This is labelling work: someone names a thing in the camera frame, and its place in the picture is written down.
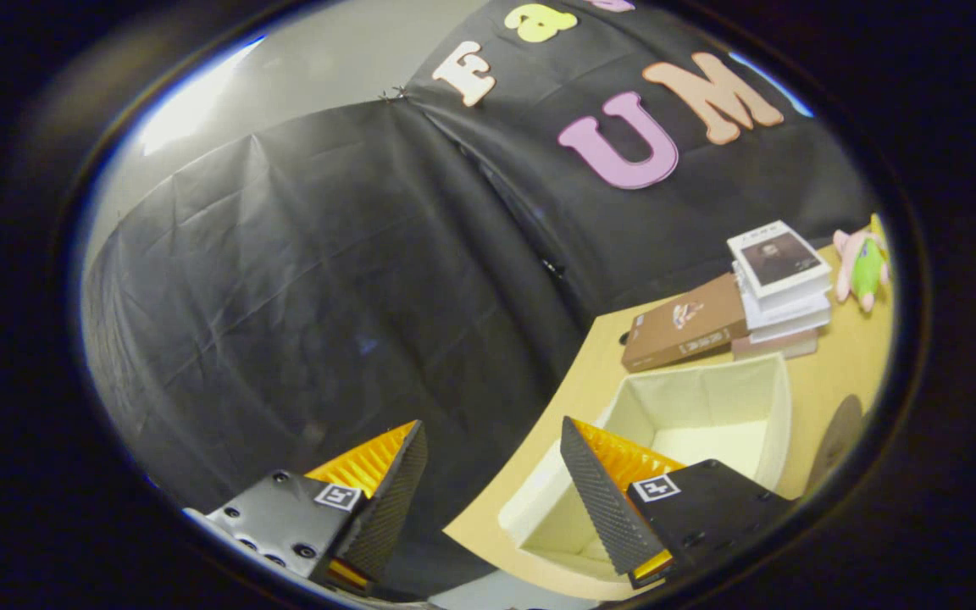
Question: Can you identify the pink and green plush toy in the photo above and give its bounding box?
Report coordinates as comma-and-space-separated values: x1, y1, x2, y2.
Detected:
833, 227, 889, 314

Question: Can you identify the brown fluffy shoe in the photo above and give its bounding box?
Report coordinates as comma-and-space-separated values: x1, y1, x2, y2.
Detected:
808, 394, 864, 498

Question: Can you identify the black backdrop cloth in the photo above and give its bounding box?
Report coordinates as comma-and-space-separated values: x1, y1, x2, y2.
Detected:
81, 0, 879, 602

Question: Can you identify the plain white book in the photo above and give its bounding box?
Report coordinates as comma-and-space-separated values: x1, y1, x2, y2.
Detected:
738, 288, 833, 344

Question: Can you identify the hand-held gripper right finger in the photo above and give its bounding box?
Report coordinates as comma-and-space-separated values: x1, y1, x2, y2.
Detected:
560, 415, 796, 591

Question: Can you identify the grey fabric storage box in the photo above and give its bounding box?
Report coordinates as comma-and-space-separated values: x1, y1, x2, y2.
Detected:
498, 352, 794, 585

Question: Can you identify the brown book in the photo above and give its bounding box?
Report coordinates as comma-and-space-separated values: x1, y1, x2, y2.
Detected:
621, 271, 750, 374

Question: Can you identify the white portrait cover book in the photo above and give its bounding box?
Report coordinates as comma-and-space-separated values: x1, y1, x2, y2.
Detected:
726, 220, 833, 311

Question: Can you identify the pink book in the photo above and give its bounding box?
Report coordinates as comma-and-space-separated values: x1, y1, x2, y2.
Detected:
731, 329, 820, 362

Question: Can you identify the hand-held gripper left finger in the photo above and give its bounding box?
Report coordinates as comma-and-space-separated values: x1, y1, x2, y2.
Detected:
200, 419, 430, 596

